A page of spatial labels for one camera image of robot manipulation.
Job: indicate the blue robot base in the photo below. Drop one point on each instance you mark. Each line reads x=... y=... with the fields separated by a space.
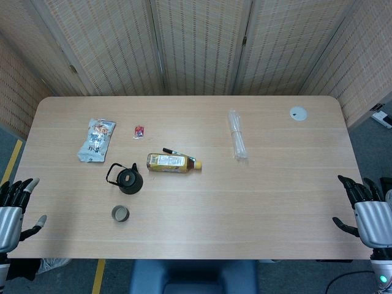
x=193 y=275

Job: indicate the dark green ceramic cup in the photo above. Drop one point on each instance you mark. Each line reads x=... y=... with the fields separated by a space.
x=120 y=213

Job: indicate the crumpled clear plastic bag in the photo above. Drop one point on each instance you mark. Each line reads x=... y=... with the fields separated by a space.
x=53 y=264

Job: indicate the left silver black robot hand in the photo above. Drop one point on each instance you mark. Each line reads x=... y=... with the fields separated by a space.
x=10 y=223

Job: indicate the white power strip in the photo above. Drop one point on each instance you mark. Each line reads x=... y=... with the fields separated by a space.
x=382 y=118

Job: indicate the woven bamboo screen panel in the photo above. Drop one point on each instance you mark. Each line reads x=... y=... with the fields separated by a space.
x=33 y=39
x=284 y=46
x=367 y=61
x=18 y=98
x=199 y=46
x=107 y=46

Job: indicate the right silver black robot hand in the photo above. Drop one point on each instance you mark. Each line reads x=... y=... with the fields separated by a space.
x=375 y=220

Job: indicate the yellow labelled tea bottle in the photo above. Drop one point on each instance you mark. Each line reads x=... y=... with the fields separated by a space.
x=168 y=163

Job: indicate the silver snack bag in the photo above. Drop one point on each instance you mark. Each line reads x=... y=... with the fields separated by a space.
x=96 y=141

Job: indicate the small red candy packet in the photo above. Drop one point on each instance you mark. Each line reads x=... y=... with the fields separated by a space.
x=139 y=132

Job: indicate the bundle of clear straws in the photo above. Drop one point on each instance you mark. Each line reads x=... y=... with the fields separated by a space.
x=237 y=134

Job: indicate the black cloth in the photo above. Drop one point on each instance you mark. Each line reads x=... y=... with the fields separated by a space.
x=23 y=269

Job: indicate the black marker pen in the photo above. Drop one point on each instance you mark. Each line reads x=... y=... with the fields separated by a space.
x=168 y=150

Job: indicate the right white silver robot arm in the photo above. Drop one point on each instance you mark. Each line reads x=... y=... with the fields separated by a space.
x=381 y=269

